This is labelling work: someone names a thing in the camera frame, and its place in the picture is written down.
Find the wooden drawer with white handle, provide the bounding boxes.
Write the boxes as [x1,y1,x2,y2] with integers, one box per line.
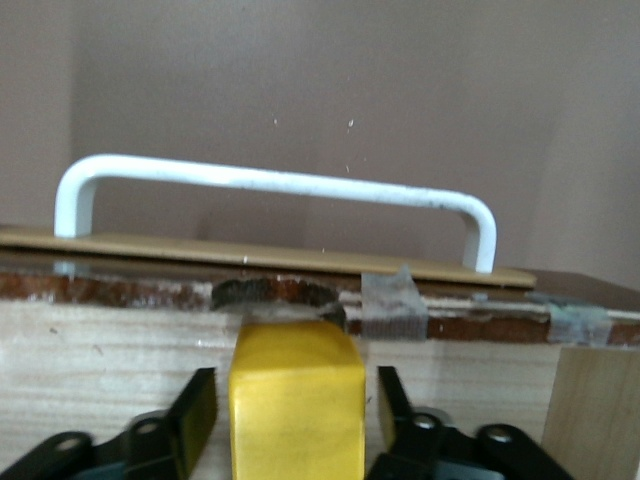
[0,153,640,480]

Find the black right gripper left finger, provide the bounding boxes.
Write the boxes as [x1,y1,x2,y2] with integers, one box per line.
[0,367,220,480]

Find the brown table cloth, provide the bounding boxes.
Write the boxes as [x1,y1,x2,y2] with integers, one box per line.
[0,0,640,281]

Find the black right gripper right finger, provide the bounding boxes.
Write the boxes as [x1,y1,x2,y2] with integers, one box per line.
[369,366,576,480]

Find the yellow wooden block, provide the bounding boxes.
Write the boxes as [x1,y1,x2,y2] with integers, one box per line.
[227,319,369,480]

